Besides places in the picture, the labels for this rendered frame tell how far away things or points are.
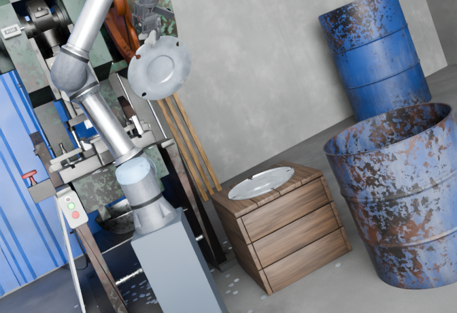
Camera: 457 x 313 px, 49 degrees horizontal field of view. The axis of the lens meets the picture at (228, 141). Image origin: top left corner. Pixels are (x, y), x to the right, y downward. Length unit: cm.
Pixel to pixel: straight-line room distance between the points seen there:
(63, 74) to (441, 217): 124
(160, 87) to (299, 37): 222
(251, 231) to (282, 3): 261
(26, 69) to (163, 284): 110
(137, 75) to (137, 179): 54
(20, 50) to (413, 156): 162
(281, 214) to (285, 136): 219
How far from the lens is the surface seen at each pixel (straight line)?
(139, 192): 169
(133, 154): 181
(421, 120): 187
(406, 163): 152
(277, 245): 192
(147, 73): 208
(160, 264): 172
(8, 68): 254
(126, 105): 273
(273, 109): 400
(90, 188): 220
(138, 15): 192
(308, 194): 193
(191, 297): 177
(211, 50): 385
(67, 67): 169
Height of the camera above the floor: 90
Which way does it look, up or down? 9 degrees down
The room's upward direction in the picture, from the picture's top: 23 degrees counter-clockwise
